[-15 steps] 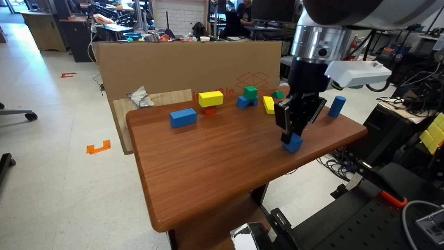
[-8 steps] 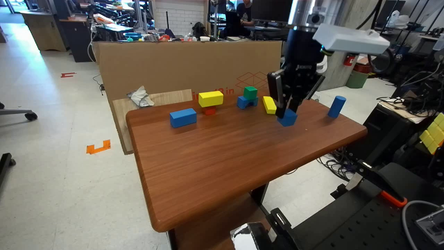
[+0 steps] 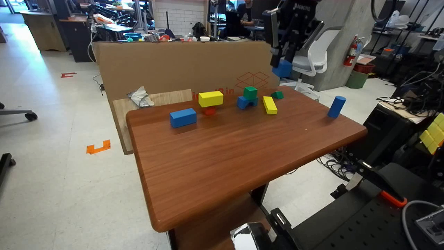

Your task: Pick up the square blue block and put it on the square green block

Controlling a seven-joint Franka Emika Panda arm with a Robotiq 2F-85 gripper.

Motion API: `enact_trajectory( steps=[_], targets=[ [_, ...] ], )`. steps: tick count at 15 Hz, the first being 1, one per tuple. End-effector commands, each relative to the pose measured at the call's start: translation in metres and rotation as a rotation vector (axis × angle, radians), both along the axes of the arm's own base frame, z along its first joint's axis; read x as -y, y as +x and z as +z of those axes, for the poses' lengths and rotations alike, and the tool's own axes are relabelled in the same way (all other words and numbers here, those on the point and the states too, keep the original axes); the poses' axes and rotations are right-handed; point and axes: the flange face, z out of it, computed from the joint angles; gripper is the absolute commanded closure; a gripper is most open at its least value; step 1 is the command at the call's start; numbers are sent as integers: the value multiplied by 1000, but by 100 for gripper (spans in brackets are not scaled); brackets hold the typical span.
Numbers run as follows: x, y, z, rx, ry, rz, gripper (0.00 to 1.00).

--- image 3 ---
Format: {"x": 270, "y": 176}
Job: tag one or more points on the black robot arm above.
{"x": 298, "y": 22}

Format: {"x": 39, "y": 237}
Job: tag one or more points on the long yellow block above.
{"x": 269, "y": 104}

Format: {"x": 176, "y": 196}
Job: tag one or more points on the small green wedge block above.
{"x": 277, "y": 94}

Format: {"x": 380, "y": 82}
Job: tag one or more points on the cardboard sheet with red lines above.
{"x": 184, "y": 64}

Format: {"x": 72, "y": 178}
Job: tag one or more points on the yellow foam pad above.
{"x": 433, "y": 133}

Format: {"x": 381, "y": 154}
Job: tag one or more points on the cluttered side desk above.
{"x": 402, "y": 108}

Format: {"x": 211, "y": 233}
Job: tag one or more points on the blue box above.
{"x": 283, "y": 69}

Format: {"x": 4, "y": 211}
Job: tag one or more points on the white office chair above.
{"x": 316, "y": 50}

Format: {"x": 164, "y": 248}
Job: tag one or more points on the shiny metal clamp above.
{"x": 250, "y": 236}

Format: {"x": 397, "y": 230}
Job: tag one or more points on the grey office chair base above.
{"x": 18, "y": 112}

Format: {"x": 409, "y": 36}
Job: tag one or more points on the green bin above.
{"x": 356, "y": 79}

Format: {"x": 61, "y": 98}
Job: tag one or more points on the square green block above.
{"x": 250, "y": 92}

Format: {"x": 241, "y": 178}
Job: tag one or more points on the blue arch block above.
{"x": 241, "y": 103}

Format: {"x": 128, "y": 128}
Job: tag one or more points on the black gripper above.
{"x": 280, "y": 54}

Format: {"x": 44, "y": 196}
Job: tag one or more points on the square blue block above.
{"x": 336, "y": 105}

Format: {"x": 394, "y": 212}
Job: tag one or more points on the light plywood board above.
{"x": 121, "y": 125}

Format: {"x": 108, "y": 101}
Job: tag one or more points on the white plastic bag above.
{"x": 397, "y": 19}

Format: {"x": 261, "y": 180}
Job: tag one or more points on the wooden table base panel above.
{"x": 216, "y": 222}

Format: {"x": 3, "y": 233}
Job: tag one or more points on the grey electronics box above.
{"x": 431, "y": 226}

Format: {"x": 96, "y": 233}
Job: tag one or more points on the red fire extinguisher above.
{"x": 352, "y": 51}

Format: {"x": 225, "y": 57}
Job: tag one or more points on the small red block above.
{"x": 209, "y": 111}

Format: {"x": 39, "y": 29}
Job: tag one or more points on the wooden cabinet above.
{"x": 43, "y": 29}

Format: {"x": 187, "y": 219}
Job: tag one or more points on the crumpled white cloth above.
{"x": 140, "y": 97}

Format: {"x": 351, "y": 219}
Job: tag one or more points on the rectangular blue block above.
{"x": 183, "y": 118}

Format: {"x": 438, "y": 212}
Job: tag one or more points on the black cabinet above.
{"x": 76, "y": 39}

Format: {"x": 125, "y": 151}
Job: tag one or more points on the black equipment cart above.
{"x": 369, "y": 222}

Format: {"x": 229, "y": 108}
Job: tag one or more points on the rectangular yellow block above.
{"x": 209, "y": 97}

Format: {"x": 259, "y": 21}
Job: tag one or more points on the orange floor bracket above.
{"x": 97, "y": 147}

